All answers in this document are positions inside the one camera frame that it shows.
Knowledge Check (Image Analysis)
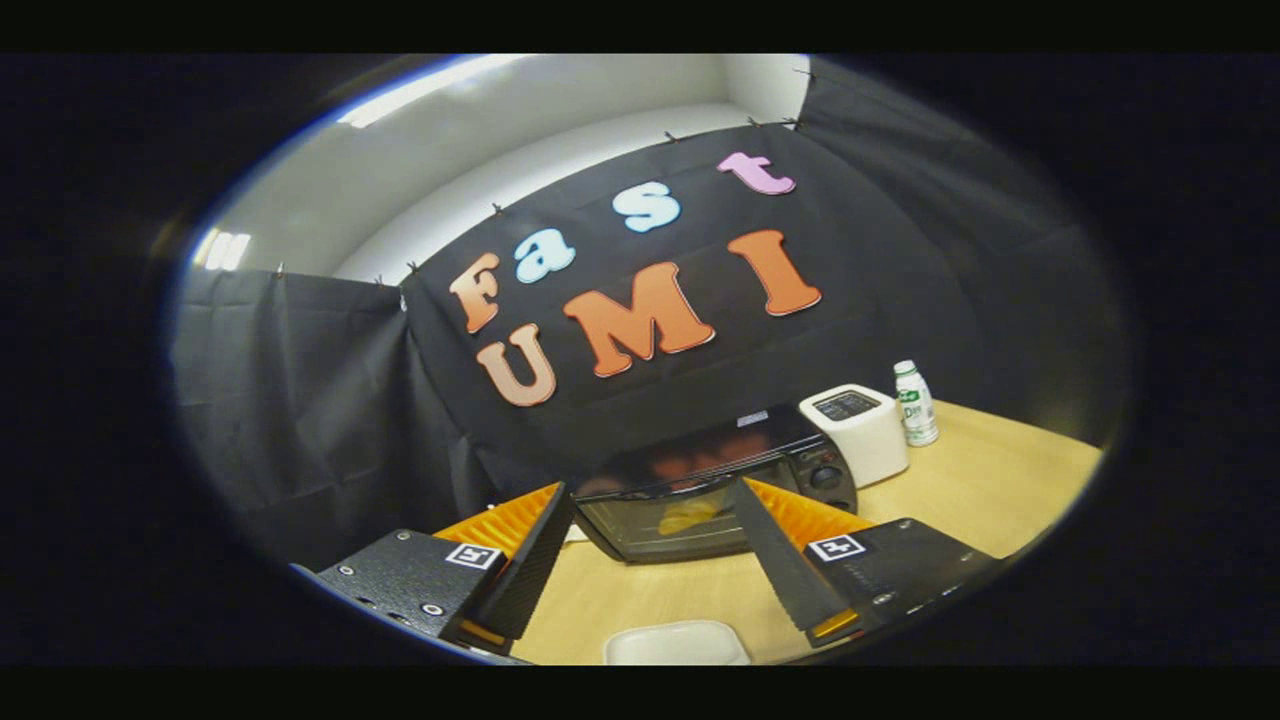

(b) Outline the white bottle with green label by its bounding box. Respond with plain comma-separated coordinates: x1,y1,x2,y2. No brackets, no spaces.
893,360,940,448

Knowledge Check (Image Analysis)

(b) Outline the black toaster oven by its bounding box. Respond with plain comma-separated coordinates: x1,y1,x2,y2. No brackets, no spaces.
572,403,861,565

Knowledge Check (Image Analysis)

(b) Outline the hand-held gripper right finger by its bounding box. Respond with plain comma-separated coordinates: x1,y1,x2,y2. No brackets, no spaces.
735,476,1001,649

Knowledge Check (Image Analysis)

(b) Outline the white rectangular plate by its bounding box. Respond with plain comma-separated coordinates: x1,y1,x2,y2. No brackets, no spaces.
603,620,751,666

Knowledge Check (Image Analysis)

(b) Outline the yellow croissant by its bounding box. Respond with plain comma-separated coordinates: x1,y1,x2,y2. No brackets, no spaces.
658,497,723,536

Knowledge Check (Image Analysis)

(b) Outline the white bread toaster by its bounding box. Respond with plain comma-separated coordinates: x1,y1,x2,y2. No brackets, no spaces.
798,384,910,488

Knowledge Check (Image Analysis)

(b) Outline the black backdrop cloth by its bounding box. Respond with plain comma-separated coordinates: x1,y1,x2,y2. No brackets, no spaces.
168,60,1131,571

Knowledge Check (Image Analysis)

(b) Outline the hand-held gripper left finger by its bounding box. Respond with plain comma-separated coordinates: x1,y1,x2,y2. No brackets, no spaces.
292,481,576,656

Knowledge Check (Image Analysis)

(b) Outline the small ceiling light panel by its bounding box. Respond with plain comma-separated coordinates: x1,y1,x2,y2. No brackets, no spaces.
193,230,253,272

